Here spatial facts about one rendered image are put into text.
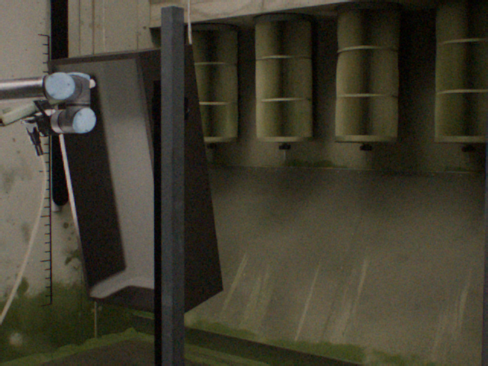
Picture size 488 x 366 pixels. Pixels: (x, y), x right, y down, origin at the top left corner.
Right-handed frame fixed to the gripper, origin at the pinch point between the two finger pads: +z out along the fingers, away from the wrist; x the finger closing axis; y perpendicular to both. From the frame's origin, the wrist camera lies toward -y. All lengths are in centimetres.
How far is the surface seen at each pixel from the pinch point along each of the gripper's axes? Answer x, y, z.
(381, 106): 154, 52, -73
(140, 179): 66, 57, 21
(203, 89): 157, 38, 47
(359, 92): 151, 43, -64
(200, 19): 164, -3, 42
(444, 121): 146, 58, -109
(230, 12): 164, -5, 18
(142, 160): 68, 48, 18
